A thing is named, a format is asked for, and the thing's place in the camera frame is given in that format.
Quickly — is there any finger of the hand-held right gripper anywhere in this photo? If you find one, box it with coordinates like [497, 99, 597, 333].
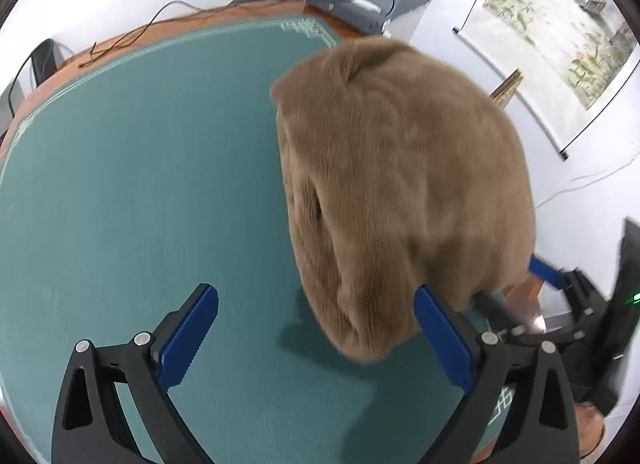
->
[475, 290, 538, 339]
[529, 255, 576, 295]

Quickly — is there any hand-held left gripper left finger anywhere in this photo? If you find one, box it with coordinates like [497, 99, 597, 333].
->
[51, 283, 220, 464]

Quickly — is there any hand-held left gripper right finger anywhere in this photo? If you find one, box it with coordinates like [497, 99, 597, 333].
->
[413, 285, 581, 464]

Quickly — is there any black lattice-back chair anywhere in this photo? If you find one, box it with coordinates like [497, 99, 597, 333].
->
[30, 38, 68, 87]

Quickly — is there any thin black cable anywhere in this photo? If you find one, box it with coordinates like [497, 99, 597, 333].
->
[80, 0, 281, 69]

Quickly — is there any wooden stick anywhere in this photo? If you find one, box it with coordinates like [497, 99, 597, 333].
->
[490, 68, 525, 107]

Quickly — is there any brown fleece sweater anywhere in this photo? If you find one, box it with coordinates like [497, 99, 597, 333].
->
[270, 38, 538, 364]

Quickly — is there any person's right forearm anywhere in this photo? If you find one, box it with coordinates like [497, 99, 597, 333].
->
[575, 401, 607, 462]

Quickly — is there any black power strip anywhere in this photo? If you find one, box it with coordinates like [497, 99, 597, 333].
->
[302, 0, 393, 35]

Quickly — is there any wall scroll painting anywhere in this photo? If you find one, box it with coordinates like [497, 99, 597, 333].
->
[452, 0, 640, 161]

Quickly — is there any green table mat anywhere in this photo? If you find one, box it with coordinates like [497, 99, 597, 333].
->
[0, 15, 521, 464]

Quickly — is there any white cable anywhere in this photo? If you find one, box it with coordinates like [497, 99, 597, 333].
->
[534, 154, 640, 209]

